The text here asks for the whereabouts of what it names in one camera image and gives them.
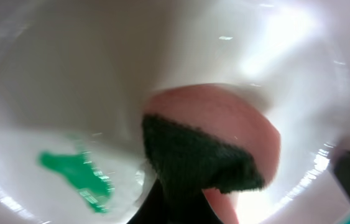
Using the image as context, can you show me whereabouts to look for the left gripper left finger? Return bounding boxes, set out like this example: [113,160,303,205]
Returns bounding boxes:
[127,180,221,224]

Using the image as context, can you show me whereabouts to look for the red and green sponge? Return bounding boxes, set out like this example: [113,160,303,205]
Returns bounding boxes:
[142,84,281,223]

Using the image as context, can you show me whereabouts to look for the white plate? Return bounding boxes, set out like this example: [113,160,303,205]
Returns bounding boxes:
[0,1,350,223]

